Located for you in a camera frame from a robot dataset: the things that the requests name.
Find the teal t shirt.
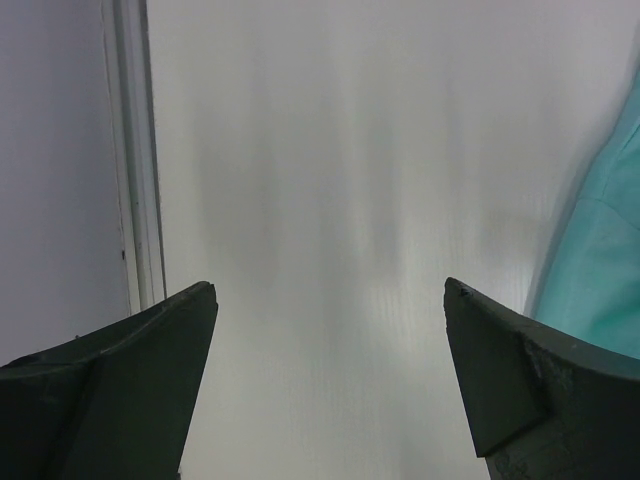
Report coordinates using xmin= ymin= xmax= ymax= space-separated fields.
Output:
xmin=533 ymin=82 xmax=639 ymax=358

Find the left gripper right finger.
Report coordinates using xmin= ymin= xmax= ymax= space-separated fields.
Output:
xmin=444 ymin=278 xmax=639 ymax=480

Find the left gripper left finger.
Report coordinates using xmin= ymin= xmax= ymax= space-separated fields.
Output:
xmin=1 ymin=282 xmax=218 ymax=479

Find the left aluminium frame post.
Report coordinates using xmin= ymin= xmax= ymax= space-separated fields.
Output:
xmin=101 ymin=1 xmax=167 ymax=314

